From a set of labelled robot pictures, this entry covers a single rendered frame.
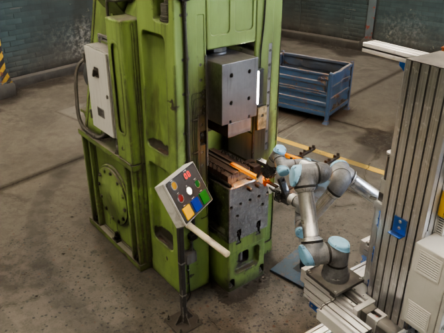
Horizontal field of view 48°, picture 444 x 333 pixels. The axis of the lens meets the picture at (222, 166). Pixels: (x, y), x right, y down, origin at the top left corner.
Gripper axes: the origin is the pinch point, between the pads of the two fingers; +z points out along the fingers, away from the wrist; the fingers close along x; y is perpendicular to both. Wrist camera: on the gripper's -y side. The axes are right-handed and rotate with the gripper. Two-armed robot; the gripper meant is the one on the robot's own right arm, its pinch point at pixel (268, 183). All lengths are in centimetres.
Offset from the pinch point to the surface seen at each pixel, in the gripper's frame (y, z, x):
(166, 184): -20, 11, -71
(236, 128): -31.5, 27.4, -5.2
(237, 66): -73, 27, -5
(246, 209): 29.9, 21.9, -0.3
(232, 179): 5.6, 27.7, -8.3
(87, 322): 99, 63, -112
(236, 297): 100, 17, -14
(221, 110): -47, 28, -17
